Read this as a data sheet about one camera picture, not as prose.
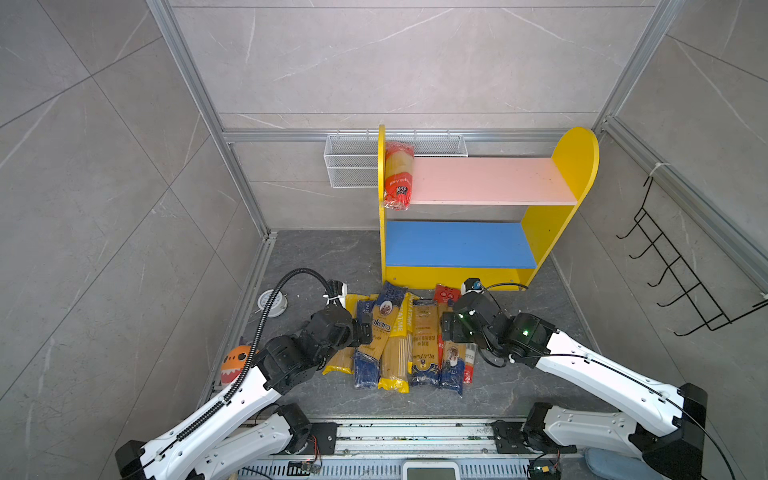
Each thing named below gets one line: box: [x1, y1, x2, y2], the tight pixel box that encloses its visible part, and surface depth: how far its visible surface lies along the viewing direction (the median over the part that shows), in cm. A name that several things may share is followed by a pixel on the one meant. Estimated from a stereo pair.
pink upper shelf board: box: [409, 157, 578, 206], surface depth 80 cm
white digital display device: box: [402, 460, 461, 480], surface depth 67 cm
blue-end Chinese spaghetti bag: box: [411, 298, 441, 387], surface depth 85 cm
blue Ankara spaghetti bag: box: [354, 281, 408, 385], surface depth 85 cm
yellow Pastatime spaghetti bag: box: [378, 292, 420, 394], surface depth 85 cm
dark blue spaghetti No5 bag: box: [357, 300, 375, 320], surface depth 94 cm
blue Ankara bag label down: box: [441, 340, 466, 398], surface depth 83 cm
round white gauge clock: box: [255, 289, 288, 318], surface depth 97 cm
